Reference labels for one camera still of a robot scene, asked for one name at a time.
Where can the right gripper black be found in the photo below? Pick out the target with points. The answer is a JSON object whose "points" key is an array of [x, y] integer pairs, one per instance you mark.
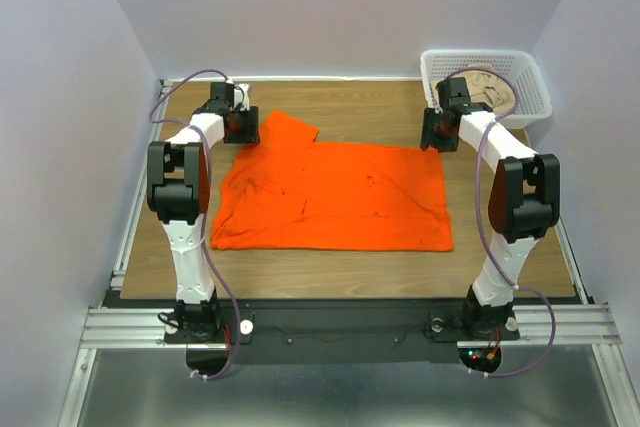
{"points": [[430, 137]]}

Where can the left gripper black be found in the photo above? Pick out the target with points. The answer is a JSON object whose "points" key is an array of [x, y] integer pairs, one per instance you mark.
{"points": [[250, 135]]}

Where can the orange t-shirt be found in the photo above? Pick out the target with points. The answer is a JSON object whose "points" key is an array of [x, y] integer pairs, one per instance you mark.
{"points": [[292, 191]]}

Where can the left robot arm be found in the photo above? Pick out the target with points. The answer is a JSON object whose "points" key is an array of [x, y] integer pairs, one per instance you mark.
{"points": [[178, 192]]}

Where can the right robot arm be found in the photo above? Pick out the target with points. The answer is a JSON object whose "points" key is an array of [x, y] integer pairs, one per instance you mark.
{"points": [[524, 202]]}

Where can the beige t-shirt in basket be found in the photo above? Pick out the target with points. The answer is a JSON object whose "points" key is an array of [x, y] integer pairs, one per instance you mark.
{"points": [[485, 87]]}

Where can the white plastic laundry basket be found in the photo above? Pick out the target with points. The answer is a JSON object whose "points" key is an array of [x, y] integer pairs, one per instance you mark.
{"points": [[518, 67]]}

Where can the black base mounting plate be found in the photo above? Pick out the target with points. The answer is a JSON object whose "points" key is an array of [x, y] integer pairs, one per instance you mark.
{"points": [[341, 332]]}

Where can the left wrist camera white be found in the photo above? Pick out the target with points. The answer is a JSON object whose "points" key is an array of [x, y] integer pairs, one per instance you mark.
{"points": [[241, 100]]}

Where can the aluminium frame rail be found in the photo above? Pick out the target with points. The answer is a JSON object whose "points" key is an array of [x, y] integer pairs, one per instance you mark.
{"points": [[127, 375]]}

